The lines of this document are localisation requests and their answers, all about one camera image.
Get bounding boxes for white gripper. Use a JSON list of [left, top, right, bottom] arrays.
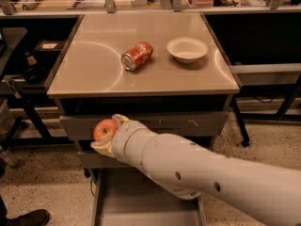
[[90, 114, 156, 168]]

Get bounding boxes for red apple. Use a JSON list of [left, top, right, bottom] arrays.
[[93, 119, 118, 142]]

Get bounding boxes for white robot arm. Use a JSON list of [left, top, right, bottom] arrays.
[[91, 114, 301, 226]]

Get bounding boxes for middle grey drawer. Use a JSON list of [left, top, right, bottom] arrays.
[[78, 151, 128, 169]]

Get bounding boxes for open bottom grey drawer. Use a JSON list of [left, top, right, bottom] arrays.
[[91, 168, 206, 226]]

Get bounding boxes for grey drawer cabinet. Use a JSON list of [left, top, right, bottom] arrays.
[[43, 10, 243, 226]]

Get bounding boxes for top grey drawer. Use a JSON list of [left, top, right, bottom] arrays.
[[59, 111, 229, 140]]

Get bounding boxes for orange soda can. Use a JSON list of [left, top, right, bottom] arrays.
[[120, 41, 153, 72]]

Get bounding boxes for black headphones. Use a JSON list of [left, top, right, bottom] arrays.
[[24, 65, 46, 84]]

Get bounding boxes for dark shoe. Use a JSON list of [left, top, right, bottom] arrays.
[[6, 209, 50, 226]]

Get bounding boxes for white paper bowl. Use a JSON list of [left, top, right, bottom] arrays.
[[166, 37, 208, 64]]

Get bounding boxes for black desk frame left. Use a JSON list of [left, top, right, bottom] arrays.
[[0, 27, 72, 150]]

